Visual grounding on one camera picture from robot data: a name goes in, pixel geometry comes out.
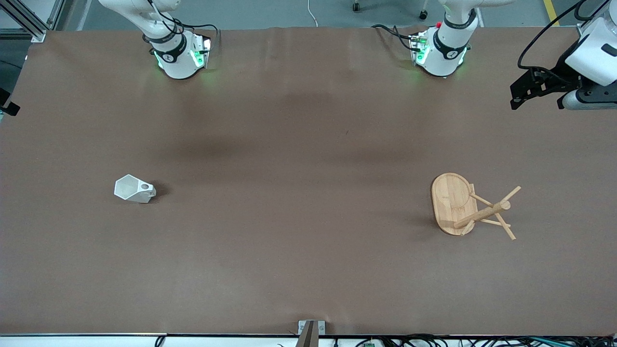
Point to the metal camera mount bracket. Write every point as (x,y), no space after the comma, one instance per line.
(308,332)

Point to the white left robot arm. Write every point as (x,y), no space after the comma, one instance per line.
(446,53)

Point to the white faceted cup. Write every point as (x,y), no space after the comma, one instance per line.
(130,189)

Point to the wooden cup rack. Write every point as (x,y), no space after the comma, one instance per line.
(450,202)

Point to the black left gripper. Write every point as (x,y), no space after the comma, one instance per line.
(560,72)

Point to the aluminium frame profile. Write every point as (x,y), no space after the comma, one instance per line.
(29,21)

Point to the brown table cover sheet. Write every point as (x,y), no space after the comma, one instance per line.
(308,193)

